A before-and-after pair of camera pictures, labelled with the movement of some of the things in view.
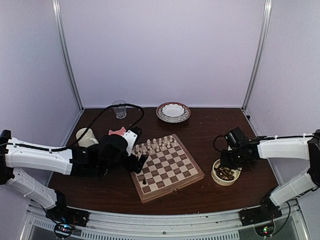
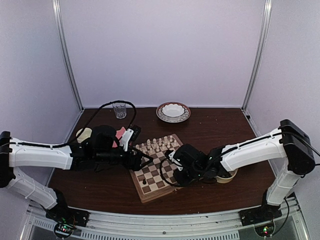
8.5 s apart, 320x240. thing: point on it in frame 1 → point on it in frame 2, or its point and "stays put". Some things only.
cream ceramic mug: [87, 139] stays put
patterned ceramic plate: [185, 117] stays put
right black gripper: [224, 161] → [182, 181]
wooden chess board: [170, 167] stays put
